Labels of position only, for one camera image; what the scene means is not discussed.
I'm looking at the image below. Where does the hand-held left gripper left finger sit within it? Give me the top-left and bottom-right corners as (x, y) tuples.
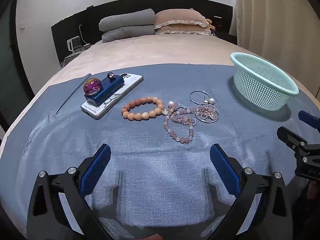
(27, 144), (112, 240)

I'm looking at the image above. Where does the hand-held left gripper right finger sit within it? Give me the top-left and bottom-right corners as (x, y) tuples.
(200, 144), (293, 240)

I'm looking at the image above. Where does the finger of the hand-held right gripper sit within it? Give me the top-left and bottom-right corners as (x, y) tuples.
(277, 126), (320, 166)
(298, 110), (320, 128)

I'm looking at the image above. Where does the pink bead bracelet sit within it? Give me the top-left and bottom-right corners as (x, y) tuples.
(164, 101), (200, 143)

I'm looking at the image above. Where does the mint green plastic basket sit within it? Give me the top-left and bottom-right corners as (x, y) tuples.
(230, 52), (299, 111)

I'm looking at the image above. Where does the orange bead bracelet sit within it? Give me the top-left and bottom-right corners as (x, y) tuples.
(121, 96), (165, 121)

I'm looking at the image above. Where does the silver hoop pearl earring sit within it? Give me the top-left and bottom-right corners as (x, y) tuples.
(189, 90), (216, 105)

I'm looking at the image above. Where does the blue cloth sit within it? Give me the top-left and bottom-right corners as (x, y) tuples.
(0, 62), (320, 240)

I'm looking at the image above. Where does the blue metallic box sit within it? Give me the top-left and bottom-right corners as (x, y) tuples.
(84, 76), (125, 105)

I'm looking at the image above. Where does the iridescent glass ball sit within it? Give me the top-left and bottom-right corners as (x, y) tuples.
(83, 77), (103, 96)

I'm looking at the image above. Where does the phone with white case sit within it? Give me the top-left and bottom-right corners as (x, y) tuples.
(80, 72), (144, 120)

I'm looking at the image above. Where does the beige curtain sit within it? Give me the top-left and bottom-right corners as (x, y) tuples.
(230, 0), (320, 98)

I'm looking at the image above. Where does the bedside table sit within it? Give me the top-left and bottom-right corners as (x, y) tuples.
(61, 51), (85, 67)

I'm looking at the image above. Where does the white electric kettle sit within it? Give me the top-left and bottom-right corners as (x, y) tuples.
(67, 37), (83, 53)

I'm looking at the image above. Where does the grey pillow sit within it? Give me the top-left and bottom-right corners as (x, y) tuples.
(99, 8), (157, 32)
(102, 25), (155, 43)

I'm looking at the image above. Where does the brown plush toy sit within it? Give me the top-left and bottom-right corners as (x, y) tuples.
(206, 19), (217, 37)

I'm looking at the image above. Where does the pink frilled pillow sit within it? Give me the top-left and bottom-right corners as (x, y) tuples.
(153, 9), (210, 30)
(155, 26), (212, 36)

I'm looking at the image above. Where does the black headboard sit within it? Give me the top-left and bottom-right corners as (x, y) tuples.
(51, 1), (238, 65)

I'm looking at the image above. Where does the kettle power cable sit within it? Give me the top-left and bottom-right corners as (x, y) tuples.
(79, 24), (87, 45)

